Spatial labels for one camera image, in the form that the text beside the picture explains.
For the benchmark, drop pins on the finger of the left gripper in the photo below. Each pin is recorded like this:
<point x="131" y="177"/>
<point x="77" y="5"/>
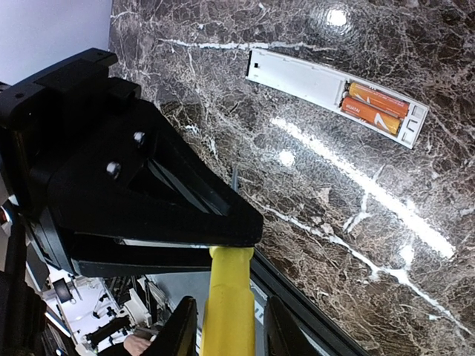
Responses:
<point x="103" y="257"/>

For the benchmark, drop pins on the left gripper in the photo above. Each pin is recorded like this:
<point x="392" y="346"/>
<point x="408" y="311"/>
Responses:
<point x="85" y="156"/>

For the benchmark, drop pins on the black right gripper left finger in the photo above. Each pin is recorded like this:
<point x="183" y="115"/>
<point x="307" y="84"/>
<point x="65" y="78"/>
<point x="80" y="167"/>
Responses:
<point x="179" y="335"/>

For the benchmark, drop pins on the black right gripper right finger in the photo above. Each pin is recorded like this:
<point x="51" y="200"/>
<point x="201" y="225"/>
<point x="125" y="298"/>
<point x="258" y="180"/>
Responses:
<point x="283" y="337"/>

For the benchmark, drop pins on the yellow pry tool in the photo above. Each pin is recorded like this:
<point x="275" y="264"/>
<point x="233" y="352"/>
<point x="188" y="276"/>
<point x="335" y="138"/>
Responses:
<point x="229" y="315"/>

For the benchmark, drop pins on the white remote control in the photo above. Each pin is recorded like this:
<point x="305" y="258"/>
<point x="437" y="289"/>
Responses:
<point x="325" y="87"/>

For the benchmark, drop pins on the orange battery lower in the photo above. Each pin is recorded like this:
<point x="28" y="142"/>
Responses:
<point x="374" y="116"/>

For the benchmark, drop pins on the orange battery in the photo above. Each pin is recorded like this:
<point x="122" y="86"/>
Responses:
<point x="378" y="99"/>
<point x="374" y="116"/>

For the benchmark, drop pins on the orange battery upper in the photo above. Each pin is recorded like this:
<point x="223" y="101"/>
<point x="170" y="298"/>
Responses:
<point x="378" y="99"/>

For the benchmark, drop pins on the black front rail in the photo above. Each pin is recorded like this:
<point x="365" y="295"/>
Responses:
<point x="323" y="334"/>

